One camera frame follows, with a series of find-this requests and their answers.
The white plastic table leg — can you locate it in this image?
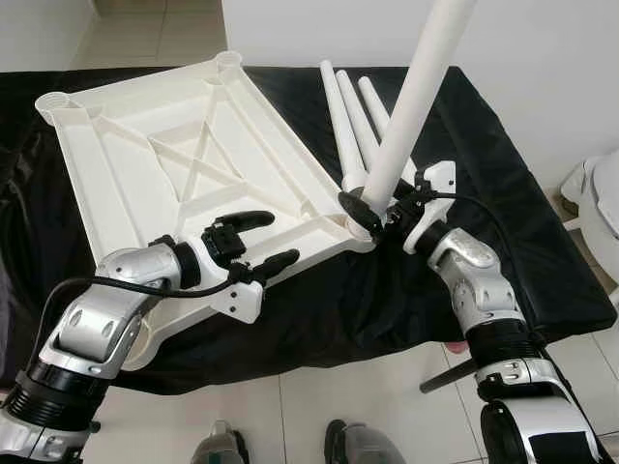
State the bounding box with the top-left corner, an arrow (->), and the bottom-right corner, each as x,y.
335,70 -> 388,170
319,60 -> 375,196
358,76 -> 419,185
361,0 -> 483,216

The white plastic table top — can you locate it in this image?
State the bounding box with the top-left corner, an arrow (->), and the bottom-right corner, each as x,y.
35,51 -> 380,371

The grey robot foot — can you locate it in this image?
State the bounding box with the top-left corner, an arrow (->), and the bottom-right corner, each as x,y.
191,420 -> 251,464
324,419 -> 407,464

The grey right robot foot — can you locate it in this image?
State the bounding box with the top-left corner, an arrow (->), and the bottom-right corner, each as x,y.
324,419 -> 407,464

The white plastic chair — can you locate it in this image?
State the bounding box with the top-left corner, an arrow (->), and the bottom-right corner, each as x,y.
561,155 -> 619,281

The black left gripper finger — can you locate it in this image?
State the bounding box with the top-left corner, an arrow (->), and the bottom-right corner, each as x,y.
226,210 -> 278,236
251,248 -> 302,284

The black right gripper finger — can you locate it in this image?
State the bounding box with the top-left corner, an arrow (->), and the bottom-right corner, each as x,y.
339,190 -> 386,237

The black table cloth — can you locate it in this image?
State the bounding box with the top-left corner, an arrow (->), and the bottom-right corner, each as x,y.
0,66 -> 617,395

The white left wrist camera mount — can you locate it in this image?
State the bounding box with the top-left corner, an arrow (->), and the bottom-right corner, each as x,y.
189,232 -> 264,325

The grey left robot foot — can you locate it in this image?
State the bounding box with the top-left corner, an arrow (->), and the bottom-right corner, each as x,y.
191,420 -> 251,464

